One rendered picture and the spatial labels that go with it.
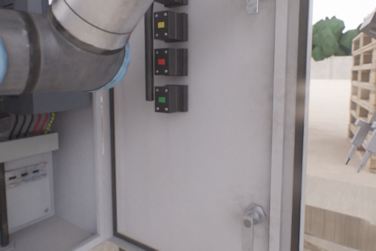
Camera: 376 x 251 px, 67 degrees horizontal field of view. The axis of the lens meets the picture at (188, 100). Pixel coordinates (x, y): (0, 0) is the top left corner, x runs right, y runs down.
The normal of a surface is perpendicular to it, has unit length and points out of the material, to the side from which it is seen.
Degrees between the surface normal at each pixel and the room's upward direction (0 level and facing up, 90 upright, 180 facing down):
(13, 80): 131
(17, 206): 90
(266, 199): 90
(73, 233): 0
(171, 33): 90
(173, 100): 90
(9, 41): 78
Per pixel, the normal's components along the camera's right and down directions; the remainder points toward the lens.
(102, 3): 0.01, 0.72
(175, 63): 0.83, 0.05
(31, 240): 0.00, -1.00
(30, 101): -0.40, 0.09
